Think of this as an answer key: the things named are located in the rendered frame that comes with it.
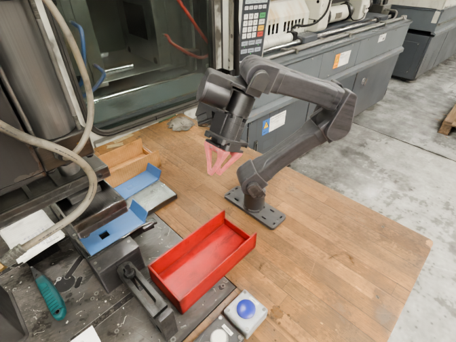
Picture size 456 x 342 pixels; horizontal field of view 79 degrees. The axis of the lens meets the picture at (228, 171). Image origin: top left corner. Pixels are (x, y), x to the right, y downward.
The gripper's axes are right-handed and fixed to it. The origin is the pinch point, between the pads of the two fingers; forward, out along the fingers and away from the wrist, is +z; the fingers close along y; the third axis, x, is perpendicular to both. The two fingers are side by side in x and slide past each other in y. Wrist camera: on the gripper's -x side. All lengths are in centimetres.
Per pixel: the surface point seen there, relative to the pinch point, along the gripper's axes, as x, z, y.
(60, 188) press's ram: -9.8, 8.3, 30.0
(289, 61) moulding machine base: -60, -51, -118
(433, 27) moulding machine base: -40, -190, -398
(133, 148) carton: -46.9, 12.9, -10.3
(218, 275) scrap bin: 12.9, 20.9, 1.8
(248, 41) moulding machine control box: -55, -45, -64
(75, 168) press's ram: -12.0, 5.2, 27.0
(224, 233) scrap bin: 4.1, 17.2, -9.1
